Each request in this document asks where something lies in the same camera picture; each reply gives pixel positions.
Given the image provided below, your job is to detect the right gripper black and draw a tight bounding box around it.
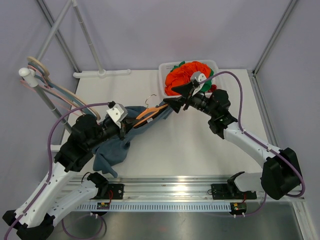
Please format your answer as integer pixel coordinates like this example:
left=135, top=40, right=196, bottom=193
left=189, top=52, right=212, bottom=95
left=164, top=81, right=217, bottom=118

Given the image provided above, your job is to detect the orange t shirt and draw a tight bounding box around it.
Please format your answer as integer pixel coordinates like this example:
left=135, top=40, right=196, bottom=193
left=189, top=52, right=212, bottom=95
left=164, top=61, right=215, bottom=96

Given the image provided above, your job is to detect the orange hanger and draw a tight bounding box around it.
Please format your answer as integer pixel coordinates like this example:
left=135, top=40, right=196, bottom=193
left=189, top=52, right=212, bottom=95
left=133, top=94, right=168, bottom=128

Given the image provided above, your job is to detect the green t shirt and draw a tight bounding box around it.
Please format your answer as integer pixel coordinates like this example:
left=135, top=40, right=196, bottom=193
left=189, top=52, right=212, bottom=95
left=172, top=60, right=216, bottom=92

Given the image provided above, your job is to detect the white t shirt red print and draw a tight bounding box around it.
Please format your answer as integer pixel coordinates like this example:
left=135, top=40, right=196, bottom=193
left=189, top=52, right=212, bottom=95
left=209, top=84, right=218, bottom=93

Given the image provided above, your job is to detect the blue grey t shirt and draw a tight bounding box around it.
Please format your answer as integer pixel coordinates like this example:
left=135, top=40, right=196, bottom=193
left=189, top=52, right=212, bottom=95
left=92, top=106, right=173, bottom=178

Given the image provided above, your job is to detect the beige hanger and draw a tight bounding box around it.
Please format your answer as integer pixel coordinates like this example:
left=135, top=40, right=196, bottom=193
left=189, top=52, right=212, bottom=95
left=26, top=56, right=86, bottom=108

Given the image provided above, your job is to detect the blue hanger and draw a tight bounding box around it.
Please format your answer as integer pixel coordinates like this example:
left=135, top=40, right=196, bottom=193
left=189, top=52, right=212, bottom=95
left=28, top=63, right=85, bottom=107

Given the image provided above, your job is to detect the pink wire hanger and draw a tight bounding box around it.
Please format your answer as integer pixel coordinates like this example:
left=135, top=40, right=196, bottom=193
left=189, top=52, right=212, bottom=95
left=20, top=67, right=79, bottom=110

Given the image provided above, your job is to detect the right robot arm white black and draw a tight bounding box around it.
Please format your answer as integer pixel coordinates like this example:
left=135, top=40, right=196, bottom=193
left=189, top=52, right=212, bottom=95
left=163, top=83, right=306, bottom=200

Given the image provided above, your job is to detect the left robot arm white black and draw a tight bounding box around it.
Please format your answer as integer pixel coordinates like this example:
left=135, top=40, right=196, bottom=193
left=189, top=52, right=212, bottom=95
left=2, top=114, right=136, bottom=240

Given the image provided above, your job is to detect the white plastic basket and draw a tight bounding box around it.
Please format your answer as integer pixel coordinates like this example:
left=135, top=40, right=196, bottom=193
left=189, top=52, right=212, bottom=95
left=158, top=59, right=220, bottom=98

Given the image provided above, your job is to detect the white metal clothes rack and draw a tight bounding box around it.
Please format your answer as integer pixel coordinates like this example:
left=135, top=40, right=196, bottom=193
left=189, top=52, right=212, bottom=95
left=18, top=0, right=132, bottom=152

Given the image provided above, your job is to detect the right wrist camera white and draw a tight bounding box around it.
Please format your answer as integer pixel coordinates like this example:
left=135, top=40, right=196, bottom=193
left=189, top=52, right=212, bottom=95
left=190, top=71, right=207, bottom=96

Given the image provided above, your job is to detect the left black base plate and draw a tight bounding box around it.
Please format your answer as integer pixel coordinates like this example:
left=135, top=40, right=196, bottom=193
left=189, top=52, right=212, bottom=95
left=102, top=183, right=125, bottom=201

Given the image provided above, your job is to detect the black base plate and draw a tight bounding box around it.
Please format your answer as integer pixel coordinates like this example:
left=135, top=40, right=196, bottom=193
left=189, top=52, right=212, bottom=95
left=210, top=183, right=257, bottom=200
left=102, top=183, right=125, bottom=201

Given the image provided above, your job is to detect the aluminium mounting rail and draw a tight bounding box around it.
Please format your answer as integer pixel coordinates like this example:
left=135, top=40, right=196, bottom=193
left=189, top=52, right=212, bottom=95
left=106, top=175, right=228, bottom=202

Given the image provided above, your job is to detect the white slotted cable duct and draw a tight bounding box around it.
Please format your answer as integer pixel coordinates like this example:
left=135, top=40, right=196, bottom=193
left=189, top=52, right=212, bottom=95
left=75, top=202, right=231, bottom=213

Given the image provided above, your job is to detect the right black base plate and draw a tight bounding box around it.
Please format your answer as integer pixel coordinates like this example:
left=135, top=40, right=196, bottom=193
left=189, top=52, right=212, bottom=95
left=210, top=183, right=257, bottom=200

